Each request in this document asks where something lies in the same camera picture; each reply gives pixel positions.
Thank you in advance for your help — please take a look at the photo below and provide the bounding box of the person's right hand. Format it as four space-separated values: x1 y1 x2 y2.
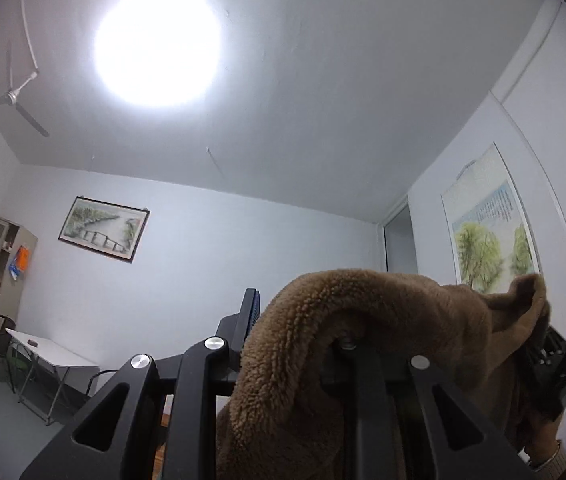
522 404 562 463

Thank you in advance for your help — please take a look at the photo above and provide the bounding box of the framed landscape painting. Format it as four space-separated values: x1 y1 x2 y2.
58 196 152 264

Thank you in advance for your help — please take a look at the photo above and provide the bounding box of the white folding table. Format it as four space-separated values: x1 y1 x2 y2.
5 327 101 427

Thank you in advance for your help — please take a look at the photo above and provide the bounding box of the hanging scroll painting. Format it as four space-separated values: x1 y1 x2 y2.
440 142 544 296

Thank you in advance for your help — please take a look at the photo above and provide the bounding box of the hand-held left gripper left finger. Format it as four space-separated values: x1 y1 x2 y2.
20 288 262 480

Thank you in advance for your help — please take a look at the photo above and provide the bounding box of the brown fleece garment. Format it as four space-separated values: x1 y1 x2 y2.
215 269 551 480

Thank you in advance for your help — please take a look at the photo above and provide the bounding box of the orange and blue paper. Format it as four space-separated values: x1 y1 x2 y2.
9 246 32 281

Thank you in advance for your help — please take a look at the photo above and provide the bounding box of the person's right forearm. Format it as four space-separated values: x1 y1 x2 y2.
530 439 566 472

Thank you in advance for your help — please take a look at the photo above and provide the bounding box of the white ceiling conduit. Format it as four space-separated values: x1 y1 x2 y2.
17 0 40 77

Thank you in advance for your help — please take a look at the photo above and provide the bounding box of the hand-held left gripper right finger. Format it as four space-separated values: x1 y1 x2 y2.
323 337 534 480

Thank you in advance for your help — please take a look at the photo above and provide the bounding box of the round ceiling light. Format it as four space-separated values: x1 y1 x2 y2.
94 0 222 108

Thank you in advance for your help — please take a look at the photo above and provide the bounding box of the ceiling fan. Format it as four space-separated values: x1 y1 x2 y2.
0 71 51 139

